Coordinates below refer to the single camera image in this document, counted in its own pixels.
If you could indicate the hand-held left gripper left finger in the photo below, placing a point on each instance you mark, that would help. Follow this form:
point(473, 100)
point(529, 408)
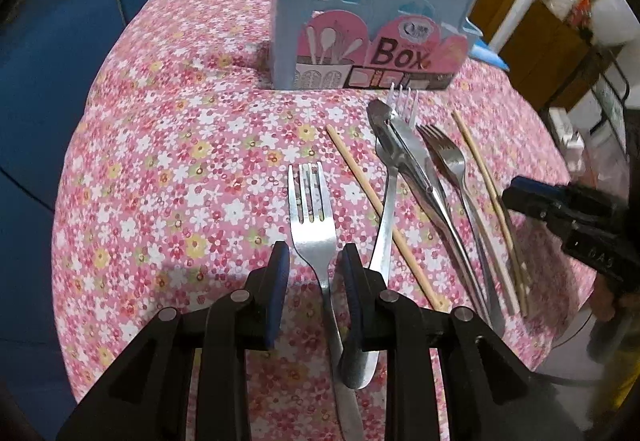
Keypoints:
point(277, 273)

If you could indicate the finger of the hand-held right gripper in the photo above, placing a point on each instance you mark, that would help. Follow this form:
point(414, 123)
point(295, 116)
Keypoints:
point(532, 201)

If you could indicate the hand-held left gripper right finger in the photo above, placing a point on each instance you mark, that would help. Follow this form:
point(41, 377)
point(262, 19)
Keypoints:
point(350, 283)

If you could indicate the wooden chopstick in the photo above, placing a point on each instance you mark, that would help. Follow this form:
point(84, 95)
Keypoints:
point(517, 266)
point(362, 181)
point(475, 156)

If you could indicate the wooden side cabinet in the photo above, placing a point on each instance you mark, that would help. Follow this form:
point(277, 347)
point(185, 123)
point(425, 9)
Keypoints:
point(550, 56)

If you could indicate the pink floral tablecloth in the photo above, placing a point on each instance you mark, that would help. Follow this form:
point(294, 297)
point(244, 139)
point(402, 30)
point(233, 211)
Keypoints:
point(200, 146)

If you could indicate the steel fork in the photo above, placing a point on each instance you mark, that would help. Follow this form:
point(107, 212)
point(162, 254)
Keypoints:
point(392, 161)
point(452, 158)
point(312, 241)

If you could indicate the blue kitchen cabinet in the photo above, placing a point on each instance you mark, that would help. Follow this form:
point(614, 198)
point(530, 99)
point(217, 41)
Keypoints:
point(60, 71)

